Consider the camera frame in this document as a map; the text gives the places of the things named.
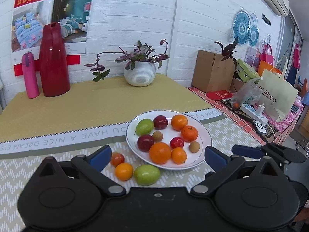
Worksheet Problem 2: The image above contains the red envelope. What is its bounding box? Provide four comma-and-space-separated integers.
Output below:
206, 90, 233, 101

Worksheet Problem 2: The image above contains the dark red thermos jug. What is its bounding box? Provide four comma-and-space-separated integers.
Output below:
39, 23, 71, 97

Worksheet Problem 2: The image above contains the brown cardboard box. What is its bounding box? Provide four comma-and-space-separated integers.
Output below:
191, 50, 235, 93

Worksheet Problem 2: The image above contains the brown longan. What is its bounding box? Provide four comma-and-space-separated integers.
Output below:
189, 141, 201, 154
152, 131, 163, 142

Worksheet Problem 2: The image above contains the white round device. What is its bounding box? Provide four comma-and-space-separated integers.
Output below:
254, 121, 267, 135

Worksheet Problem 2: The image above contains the white ribbed plant pot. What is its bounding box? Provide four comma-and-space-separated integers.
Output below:
124, 62, 156, 87

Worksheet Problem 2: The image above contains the dark purple leaf plant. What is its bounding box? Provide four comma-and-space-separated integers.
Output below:
215, 37, 238, 67

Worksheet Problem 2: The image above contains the yellow orange fruit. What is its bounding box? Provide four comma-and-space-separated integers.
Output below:
115, 163, 134, 181

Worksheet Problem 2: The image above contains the lower right tangerine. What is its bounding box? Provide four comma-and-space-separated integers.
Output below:
181, 125, 199, 142

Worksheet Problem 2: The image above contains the reddish green small fruit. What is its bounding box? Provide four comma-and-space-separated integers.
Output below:
110, 152, 125, 168

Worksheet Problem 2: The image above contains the upper right orange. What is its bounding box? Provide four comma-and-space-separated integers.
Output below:
171, 114, 188, 131

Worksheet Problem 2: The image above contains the large green fruit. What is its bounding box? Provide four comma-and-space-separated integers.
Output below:
134, 165, 161, 186

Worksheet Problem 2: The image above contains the purple green trailing plant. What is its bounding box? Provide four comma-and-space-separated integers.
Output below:
84, 39, 170, 82

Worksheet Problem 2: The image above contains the blue round wall decoration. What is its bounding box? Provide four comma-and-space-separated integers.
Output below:
233, 10, 251, 45

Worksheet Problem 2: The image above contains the white round plate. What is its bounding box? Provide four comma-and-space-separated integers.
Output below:
125, 109, 213, 171

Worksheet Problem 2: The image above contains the plaid cloth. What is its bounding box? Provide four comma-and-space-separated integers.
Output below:
188, 87, 282, 145

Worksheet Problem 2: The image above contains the small orange front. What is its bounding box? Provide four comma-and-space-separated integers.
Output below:
171, 147, 187, 165

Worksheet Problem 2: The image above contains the red plum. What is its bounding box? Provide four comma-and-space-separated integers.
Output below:
170, 137, 184, 149

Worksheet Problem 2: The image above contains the dark purple plum on plate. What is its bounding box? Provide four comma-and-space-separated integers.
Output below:
153, 115, 169, 131

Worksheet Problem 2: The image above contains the clear plastic bag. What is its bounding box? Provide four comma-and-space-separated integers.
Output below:
230, 77, 263, 109

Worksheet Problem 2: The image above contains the green shoe box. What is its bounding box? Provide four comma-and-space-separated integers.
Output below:
236, 59, 260, 83

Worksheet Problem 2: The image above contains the beige chevron table mat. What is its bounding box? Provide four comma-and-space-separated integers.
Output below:
1, 116, 262, 231

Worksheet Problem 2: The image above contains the olive green table mat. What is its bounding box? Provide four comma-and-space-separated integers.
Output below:
1, 74, 211, 142

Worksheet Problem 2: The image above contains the orange paper bag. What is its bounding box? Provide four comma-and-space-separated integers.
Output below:
257, 60, 282, 76

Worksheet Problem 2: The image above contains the large orange on plate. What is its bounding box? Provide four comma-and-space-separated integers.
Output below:
149, 142, 172, 165

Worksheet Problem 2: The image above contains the green fruit on plate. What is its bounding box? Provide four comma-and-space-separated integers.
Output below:
136, 118, 154, 136

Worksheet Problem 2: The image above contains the pink bottle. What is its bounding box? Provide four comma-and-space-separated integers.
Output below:
21, 52, 40, 99

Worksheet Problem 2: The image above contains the bedding poster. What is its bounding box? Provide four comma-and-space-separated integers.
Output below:
11, 0, 92, 64

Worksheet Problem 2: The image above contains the beige tote bag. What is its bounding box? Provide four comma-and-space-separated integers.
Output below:
257, 70, 298, 122

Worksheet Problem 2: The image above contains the white power strip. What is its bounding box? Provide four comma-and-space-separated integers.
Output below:
240, 104, 269, 125

